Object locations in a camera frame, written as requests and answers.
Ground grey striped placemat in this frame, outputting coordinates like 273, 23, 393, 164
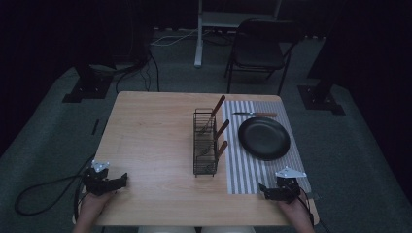
221, 99, 313, 196

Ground white floor cable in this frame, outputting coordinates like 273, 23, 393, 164
150, 28, 199, 48

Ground black round plate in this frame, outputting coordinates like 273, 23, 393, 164
237, 116, 292, 162

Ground black folding chair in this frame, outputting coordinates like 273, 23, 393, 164
223, 17, 304, 97

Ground person's light clothing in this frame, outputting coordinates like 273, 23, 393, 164
137, 225, 257, 233

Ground person's left hand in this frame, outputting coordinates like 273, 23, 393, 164
78, 189, 118, 224

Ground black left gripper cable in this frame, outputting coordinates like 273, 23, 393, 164
14, 153, 97, 224

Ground wooden-handled cutlery piece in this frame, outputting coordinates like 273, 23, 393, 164
199, 118, 230, 155
197, 94, 226, 135
204, 140, 229, 172

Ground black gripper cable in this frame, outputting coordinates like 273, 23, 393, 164
14, 153, 97, 224
296, 185, 332, 233

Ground dark wire cutlery rack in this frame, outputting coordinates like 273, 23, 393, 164
192, 108, 220, 179

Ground black stand with base plate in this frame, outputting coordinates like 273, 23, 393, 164
296, 57, 346, 117
61, 63, 114, 105

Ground white metal desk frame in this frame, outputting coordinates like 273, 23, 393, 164
193, 0, 284, 69

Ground person's right hand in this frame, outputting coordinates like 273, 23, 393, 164
277, 189, 313, 227

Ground black floor cables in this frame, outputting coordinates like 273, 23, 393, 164
114, 45, 161, 94

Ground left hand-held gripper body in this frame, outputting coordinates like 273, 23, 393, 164
82, 159, 115, 197

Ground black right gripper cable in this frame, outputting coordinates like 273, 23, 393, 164
296, 185, 332, 233

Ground wooden-handled table knife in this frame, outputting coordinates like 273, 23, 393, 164
232, 111, 279, 118

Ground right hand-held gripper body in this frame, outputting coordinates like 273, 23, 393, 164
271, 166, 308, 205

